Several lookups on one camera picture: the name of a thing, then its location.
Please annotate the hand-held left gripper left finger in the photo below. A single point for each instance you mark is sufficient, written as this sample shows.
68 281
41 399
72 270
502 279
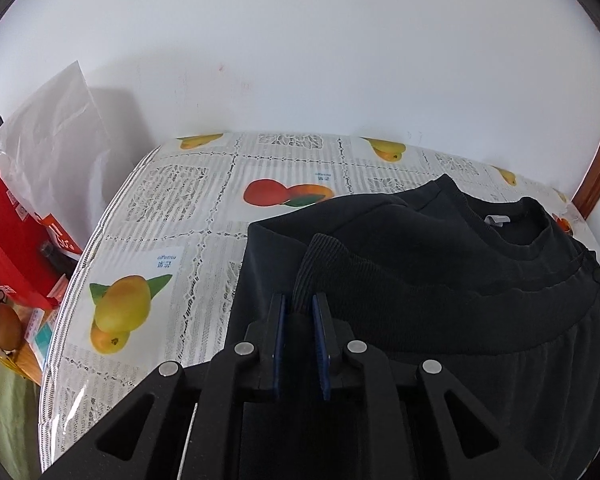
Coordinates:
279 340

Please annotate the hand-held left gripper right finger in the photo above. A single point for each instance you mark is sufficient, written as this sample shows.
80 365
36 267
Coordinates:
321 340

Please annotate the black sweatshirt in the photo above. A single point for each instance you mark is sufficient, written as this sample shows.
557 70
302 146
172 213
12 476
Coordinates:
455 280

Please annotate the fruit print tablecloth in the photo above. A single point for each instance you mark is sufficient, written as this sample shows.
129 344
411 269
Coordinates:
180 210

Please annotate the blue and white box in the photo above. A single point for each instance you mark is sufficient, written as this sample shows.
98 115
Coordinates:
47 342

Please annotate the wooden bedside table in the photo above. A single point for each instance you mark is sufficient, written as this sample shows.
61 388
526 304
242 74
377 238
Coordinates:
30 360

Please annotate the brown gourd ornament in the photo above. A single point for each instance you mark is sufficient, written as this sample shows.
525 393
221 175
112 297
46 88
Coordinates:
7 329

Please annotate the green bed sheet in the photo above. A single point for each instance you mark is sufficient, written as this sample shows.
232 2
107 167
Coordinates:
17 425

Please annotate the red paper bag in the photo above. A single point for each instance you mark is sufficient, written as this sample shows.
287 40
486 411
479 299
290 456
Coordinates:
10 245

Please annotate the white plastic bag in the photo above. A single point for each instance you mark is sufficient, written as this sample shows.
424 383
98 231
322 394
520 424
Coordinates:
65 140

